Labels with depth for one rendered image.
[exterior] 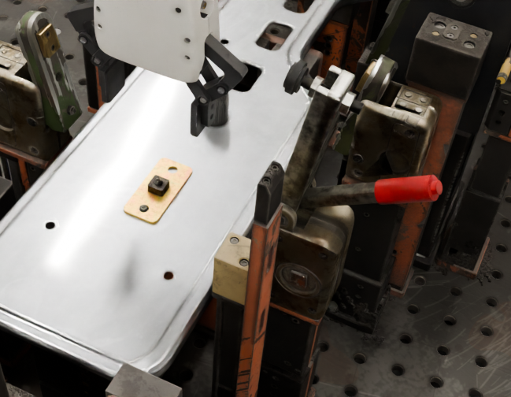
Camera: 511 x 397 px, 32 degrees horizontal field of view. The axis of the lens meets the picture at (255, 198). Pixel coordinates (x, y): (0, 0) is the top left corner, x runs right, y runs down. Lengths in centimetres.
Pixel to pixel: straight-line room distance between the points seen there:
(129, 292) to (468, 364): 52
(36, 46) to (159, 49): 22
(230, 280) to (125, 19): 24
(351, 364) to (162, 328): 41
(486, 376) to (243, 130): 46
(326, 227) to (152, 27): 24
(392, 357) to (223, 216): 38
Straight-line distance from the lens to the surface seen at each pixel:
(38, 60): 94
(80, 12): 80
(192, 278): 84
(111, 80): 82
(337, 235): 82
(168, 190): 90
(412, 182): 75
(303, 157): 75
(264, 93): 102
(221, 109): 96
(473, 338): 122
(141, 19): 73
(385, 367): 116
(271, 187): 65
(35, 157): 105
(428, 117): 92
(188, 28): 72
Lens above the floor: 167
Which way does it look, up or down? 48 degrees down
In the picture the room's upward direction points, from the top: 6 degrees clockwise
